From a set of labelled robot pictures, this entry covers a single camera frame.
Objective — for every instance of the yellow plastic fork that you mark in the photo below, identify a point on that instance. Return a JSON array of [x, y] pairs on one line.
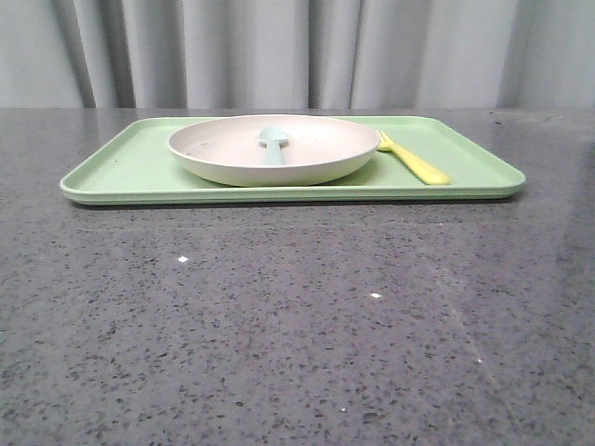
[[424, 171]]

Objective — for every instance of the grey pleated curtain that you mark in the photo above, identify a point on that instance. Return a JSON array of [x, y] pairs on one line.
[[297, 54]]

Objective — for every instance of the pale blue plastic spoon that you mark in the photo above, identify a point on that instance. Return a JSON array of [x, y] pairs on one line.
[[272, 138]]

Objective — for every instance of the light green plastic tray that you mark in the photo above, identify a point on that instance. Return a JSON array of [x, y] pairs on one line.
[[136, 168]]

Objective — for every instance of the cream round plate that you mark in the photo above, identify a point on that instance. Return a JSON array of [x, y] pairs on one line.
[[231, 151]]

